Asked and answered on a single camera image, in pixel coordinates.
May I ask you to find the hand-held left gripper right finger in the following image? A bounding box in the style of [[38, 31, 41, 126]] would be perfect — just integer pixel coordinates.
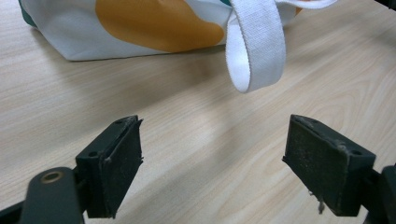
[[281, 114, 377, 217]]

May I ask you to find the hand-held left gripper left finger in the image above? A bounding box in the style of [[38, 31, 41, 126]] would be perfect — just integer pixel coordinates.
[[75, 115, 145, 219]]

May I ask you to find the white canvas tote bag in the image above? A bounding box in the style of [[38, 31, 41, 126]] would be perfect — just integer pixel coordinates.
[[17, 0, 339, 94]]

